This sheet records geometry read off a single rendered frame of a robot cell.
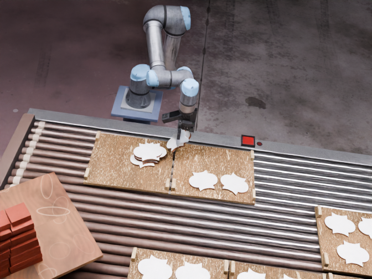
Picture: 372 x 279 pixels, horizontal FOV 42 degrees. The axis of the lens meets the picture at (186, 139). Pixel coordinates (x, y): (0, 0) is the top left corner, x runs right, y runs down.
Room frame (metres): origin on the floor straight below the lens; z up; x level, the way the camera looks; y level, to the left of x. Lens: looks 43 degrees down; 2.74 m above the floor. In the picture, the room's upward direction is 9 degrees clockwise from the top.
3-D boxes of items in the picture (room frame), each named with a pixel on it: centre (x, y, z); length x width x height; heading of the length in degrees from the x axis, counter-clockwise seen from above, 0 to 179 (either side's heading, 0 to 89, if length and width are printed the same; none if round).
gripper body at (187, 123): (1.78, 0.01, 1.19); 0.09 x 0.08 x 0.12; 92
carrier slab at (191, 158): (1.70, -0.16, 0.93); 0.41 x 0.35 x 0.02; 92
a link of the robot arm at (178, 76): (1.87, 0.06, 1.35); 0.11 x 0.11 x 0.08; 16
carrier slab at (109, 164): (1.69, 0.25, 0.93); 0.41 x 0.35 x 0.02; 92
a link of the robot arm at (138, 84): (2.23, 0.30, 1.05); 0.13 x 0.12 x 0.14; 106
